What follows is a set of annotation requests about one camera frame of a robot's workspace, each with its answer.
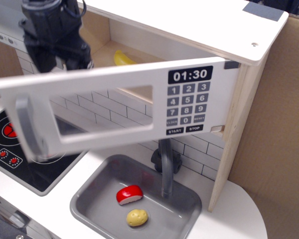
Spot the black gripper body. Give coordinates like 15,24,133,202
18,4,91,61

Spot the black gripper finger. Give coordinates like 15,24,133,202
26,42,57,73
65,53,94,71

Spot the white toy microwave door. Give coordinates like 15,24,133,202
0,57,240,161

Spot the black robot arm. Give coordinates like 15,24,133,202
18,0,93,73

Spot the wooden microwave cabinet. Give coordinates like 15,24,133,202
77,0,290,213

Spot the yellow toy banana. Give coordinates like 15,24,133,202
114,50,137,66

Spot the grey range hood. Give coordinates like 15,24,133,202
0,0,27,52

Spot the black toy stovetop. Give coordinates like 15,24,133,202
0,110,86,196

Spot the grey toy faucet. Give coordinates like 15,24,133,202
151,138,182,199

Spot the red toy cheese wedge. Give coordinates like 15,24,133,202
116,185,144,205

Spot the grey sink basin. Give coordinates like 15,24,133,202
70,155,202,239

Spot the yellow toy potato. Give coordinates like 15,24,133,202
126,209,148,227

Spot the grey tape patch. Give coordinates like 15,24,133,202
243,2,284,21

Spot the brown cardboard panel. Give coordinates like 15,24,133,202
229,15,299,239

